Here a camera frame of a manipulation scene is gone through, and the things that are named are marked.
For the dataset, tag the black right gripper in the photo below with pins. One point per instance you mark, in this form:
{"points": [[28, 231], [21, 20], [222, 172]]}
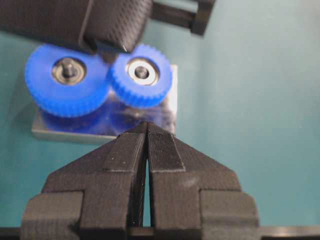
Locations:
{"points": [[103, 27]]}

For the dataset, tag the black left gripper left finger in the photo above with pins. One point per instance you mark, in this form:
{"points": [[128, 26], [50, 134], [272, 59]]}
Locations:
{"points": [[96, 197]]}

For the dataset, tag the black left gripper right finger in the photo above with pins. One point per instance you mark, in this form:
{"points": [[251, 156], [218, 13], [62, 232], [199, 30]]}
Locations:
{"points": [[194, 197]]}

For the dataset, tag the small blue gear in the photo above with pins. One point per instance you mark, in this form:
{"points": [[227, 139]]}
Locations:
{"points": [[141, 79]]}

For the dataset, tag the large blue gear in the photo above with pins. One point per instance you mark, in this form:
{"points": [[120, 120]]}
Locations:
{"points": [[66, 83]]}

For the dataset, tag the reflective metal base plate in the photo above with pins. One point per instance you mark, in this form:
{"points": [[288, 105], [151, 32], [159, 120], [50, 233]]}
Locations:
{"points": [[108, 121]]}

